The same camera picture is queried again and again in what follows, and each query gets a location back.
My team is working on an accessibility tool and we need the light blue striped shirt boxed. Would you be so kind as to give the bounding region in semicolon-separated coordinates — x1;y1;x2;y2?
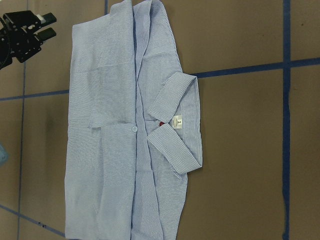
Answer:
64;0;203;240

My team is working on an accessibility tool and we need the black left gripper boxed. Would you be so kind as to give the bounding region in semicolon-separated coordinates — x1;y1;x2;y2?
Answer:
0;10;57;69

